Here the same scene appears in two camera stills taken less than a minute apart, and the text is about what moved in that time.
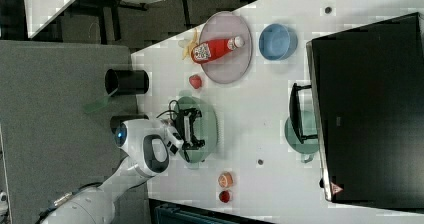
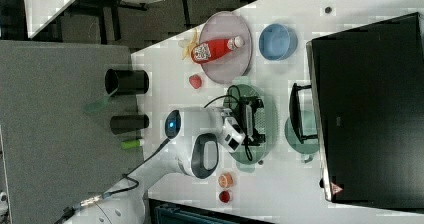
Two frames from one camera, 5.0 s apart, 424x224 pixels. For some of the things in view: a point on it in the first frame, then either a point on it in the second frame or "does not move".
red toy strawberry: [195, 81] does not move
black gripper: [184, 120] to [244, 116]
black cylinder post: [116, 120] does not move
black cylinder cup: [126, 82] does not move
